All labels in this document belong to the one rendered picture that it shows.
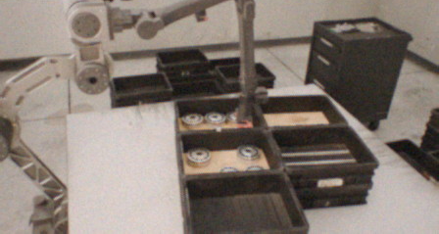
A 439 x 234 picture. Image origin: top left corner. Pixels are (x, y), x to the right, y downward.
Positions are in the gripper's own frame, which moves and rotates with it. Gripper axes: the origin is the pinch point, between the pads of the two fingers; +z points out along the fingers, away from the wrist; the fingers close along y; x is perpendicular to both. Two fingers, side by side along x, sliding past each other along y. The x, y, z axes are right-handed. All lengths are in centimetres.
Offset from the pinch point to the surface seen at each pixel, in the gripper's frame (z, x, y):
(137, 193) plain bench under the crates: 19, 46, -23
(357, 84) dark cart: 31, -109, 121
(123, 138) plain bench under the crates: 19, 58, 18
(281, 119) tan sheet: 3.0, -22.8, 16.2
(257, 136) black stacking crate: -3.0, -5.7, -9.1
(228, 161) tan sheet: 4.4, 7.1, -18.0
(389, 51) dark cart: 4, -130, 127
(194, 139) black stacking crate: -1.8, 22.3, -11.5
